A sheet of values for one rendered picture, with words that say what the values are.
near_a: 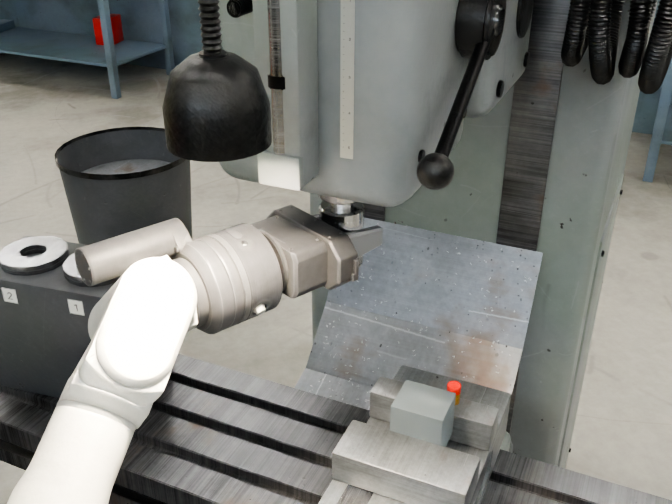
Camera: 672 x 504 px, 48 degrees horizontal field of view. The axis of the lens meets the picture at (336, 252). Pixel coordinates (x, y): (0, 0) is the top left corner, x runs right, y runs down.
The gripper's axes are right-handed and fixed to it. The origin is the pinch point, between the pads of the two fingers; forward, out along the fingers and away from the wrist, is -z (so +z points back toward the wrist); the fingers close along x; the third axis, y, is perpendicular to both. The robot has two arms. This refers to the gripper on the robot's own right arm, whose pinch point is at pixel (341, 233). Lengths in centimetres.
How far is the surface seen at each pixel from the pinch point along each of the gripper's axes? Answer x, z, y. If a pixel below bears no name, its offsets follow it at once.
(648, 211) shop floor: 100, -288, 120
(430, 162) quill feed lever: -15.6, 4.6, -13.9
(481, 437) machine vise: -13.9, -9.6, 23.8
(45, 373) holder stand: 37, 22, 29
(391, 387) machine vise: -2.5, -6.2, 21.8
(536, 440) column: -2, -42, 52
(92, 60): 460, -169, 100
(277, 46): -5.7, 11.8, -22.2
